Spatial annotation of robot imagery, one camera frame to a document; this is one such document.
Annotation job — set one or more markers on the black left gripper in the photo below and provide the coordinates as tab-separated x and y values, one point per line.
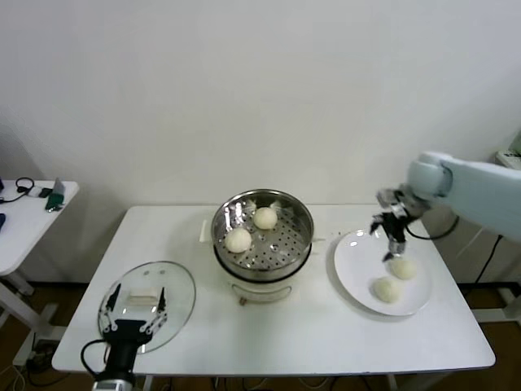
122	342

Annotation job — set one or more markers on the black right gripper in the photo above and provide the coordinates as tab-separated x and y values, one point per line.
395	230

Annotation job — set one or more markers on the white steamed baozi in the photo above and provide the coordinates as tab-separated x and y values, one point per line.
404	269
265	218
386	290
238	239

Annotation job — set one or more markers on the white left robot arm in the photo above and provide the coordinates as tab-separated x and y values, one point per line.
114	385

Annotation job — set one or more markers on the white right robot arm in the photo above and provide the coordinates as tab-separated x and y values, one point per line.
468	179

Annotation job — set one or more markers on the stainless steel steamer basket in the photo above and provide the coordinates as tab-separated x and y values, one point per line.
221	228

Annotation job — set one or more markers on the white round plate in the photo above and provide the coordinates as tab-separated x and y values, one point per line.
358	260

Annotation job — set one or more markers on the floor power strip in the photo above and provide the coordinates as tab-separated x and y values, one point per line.
40	354

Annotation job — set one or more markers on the cream electric cooker base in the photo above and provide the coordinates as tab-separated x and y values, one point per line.
260	291

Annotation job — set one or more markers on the green small object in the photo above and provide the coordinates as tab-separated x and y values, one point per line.
57	201

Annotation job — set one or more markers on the white side table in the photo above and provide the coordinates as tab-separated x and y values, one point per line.
24	240

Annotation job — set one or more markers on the grey upright stand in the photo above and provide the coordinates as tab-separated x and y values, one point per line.
60	185

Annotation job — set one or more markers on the small black phone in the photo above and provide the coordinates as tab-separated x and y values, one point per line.
47	192

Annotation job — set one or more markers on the white shelf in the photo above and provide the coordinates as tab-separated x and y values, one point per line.
509	156

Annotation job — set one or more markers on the small white case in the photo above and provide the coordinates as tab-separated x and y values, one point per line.
37	191

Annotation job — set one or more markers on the dark blue object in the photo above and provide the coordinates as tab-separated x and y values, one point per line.
2	222

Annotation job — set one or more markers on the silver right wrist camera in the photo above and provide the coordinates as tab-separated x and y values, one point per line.
386	197

